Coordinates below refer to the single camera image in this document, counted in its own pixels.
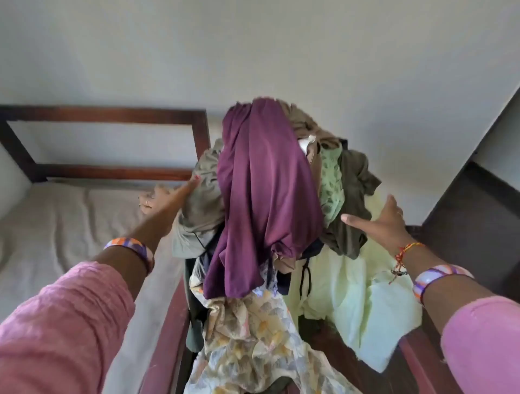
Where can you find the navy blue shorts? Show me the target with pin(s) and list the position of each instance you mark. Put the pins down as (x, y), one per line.
(284, 280)

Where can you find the maroon plastic chair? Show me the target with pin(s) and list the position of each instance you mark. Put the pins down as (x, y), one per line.
(166, 349)

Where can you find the yellow floral dress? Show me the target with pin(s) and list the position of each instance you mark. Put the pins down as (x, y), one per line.
(252, 341)

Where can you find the dark wooden bed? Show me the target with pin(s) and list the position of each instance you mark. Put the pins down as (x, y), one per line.
(97, 114)

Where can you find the person's right forearm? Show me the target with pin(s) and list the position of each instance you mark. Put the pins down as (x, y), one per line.
(451, 300)

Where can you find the beige garment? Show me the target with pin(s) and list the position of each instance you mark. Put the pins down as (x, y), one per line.
(305, 126)

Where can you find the person's left forearm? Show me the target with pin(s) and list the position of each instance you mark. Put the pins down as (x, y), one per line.
(122, 272)

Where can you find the person's right hand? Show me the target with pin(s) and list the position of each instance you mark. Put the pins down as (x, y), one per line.
(388, 227)

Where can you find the striped white purple bangle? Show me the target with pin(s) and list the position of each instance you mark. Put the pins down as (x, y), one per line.
(435, 276)

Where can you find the olive green t-shirt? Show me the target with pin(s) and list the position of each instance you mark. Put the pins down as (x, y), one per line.
(353, 203)

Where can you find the striped orange purple bangle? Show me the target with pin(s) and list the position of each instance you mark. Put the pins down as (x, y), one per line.
(134, 246)

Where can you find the mint patterned clothes item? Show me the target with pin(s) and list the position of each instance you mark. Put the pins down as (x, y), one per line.
(331, 187)

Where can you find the light yellow shirt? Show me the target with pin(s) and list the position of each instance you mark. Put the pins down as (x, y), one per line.
(374, 300)

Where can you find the olive green button shirt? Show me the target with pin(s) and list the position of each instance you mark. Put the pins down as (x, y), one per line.
(203, 203)

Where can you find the person's left hand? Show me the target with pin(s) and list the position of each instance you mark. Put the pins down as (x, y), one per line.
(166, 211)

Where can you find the purple tree-print t-shirt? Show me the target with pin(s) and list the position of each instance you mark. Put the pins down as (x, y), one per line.
(264, 187)

